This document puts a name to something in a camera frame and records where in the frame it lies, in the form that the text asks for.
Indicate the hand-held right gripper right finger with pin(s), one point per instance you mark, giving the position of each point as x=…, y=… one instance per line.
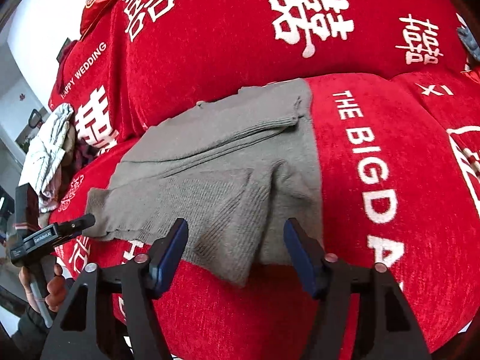
x=300, y=258

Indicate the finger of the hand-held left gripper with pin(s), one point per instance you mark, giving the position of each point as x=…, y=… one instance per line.
x=80, y=223

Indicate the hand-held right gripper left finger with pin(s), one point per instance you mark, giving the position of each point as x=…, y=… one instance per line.
x=168, y=260

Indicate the grey knit sweater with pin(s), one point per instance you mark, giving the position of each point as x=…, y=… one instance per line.
x=210, y=165

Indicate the person's left forearm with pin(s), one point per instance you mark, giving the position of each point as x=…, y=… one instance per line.
x=26, y=333

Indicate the person's left hand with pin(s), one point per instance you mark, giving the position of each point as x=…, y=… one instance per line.
x=58, y=288

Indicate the dark plaid cloth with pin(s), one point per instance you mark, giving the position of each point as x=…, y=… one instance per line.
x=84, y=155

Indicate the light striped cloth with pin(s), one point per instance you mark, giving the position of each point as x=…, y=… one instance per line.
x=47, y=146

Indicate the red wedding sofa cover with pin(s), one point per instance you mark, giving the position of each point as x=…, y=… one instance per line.
x=375, y=195

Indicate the black chair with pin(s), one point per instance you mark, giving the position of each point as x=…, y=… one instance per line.
x=34, y=118

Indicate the blue grey cloth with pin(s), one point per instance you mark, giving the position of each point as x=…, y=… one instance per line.
x=468, y=41

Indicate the red wall ornament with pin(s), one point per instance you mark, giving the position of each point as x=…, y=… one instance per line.
x=21, y=96

